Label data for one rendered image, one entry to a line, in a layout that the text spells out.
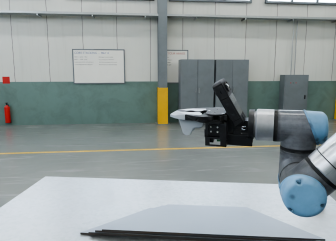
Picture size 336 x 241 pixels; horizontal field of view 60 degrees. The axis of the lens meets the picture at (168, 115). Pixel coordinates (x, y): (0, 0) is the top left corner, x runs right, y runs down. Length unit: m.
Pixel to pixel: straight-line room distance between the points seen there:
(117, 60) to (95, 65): 0.69
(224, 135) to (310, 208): 0.25
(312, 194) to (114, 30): 8.81
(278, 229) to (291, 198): 0.46
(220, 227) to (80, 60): 8.49
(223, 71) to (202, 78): 0.66
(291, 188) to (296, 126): 0.17
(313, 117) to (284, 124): 0.06
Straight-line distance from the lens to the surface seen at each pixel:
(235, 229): 1.00
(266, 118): 0.69
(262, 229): 1.02
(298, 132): 0.70
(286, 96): 9.98
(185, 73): 8.59
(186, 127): 0.74
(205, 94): 8.74
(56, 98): 9.43
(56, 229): 1.09
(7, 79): 9.84
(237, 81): 8.99
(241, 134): 0.72
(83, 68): 9.20
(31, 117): 9.72
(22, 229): 1.13
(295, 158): 0.70
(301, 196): 0.58
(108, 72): 9.11
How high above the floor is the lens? 1.56
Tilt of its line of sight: 8 degrees down
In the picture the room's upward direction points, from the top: straight up
